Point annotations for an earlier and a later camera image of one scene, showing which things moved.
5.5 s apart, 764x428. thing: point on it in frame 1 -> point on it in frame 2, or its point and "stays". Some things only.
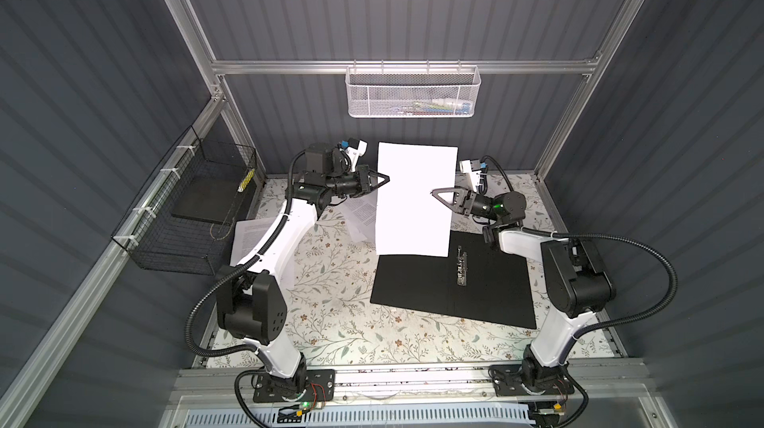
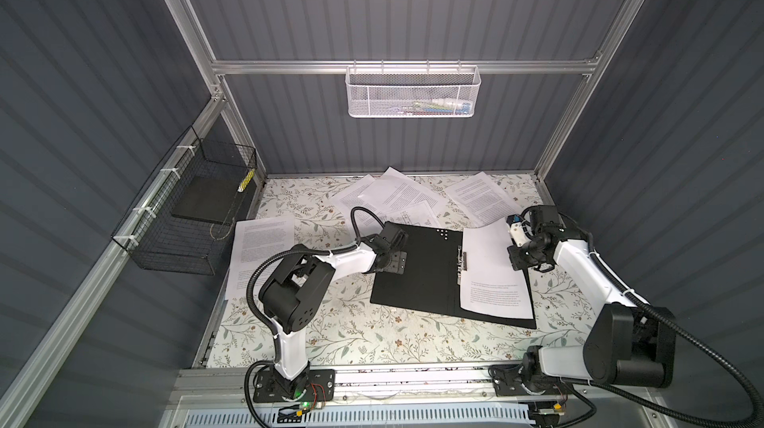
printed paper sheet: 410,219 -> 490,284
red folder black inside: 474,282 stays
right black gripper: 463,201 -> 517,261
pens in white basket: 442,107 stays
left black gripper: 361,180 -> 399,262
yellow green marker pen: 247,180 stays
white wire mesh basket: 413,92 stays
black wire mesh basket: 184,218 stays
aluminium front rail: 593,382 stays
